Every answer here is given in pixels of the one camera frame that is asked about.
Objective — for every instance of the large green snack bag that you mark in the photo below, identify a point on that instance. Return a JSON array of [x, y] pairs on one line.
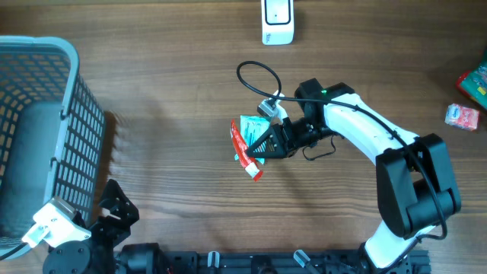
[[473, 83]]

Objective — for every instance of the grey mesh shopping basket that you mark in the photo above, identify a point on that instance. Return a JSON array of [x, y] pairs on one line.
[[52, 130]]

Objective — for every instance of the red Nescafe coffee stick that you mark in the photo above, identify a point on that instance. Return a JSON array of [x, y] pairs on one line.
[[248, 163]]

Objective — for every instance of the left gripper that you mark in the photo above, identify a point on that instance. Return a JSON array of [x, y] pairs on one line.
[[125, 209]]

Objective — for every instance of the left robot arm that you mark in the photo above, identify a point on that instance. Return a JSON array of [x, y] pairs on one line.
[[95, 254]]

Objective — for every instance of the pink candy packet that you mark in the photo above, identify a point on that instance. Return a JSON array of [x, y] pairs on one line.
[[462, 117]]

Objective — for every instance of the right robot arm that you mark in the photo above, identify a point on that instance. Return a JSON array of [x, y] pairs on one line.
[[416, 187]]

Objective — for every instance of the small teal snack packet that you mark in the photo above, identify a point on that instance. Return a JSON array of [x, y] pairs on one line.
[[252, 127]]

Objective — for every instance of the white barcode scanner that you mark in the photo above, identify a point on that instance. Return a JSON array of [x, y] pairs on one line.
[[277, 22]]

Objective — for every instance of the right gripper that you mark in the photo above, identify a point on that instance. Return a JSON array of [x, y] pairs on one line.
[[283, 138]]

